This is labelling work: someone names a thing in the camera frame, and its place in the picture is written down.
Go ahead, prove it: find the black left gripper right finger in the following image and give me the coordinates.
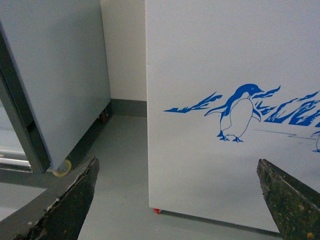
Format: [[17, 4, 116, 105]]
[[256, 159, 320, 240]]

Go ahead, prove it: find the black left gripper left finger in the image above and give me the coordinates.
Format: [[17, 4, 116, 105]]
[[0, 156, 100, 240]]

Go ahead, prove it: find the grey upright fridge cabinet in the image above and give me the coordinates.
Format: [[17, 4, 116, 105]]
[[0, 0, 111, 175]]

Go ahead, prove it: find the white chest freezer blue rim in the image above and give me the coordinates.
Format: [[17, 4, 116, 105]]
[[145, 0, 320, 232]]

